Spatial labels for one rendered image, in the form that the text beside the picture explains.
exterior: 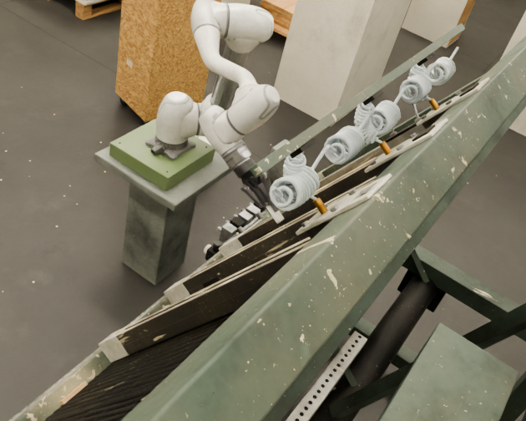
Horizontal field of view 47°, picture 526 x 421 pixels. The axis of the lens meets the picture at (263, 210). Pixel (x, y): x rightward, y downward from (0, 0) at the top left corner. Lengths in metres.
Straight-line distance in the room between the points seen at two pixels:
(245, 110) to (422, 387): 1.17
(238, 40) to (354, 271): 1.62
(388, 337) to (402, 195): 1.49
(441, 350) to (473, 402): 0.10
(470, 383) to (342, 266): 0.29
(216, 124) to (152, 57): 2.22
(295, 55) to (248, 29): 2.66
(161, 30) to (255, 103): 2.26
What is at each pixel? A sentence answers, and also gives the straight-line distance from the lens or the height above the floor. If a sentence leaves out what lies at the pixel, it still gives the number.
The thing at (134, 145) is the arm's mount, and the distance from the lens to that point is 2.93.
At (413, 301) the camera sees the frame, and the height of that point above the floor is 0.72.
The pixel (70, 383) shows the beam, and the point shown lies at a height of 0.90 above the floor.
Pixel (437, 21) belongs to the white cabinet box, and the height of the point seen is 0.23.
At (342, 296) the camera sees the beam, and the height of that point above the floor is 1.91.
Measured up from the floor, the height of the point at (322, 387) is 1.02.
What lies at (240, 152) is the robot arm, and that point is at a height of 1.41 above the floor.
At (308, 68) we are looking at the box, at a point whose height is 0.37.
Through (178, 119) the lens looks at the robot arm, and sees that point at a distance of 2.79.
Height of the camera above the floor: 2.54
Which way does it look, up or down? 39 degrees down
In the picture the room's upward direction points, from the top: 16 degrees clockwise
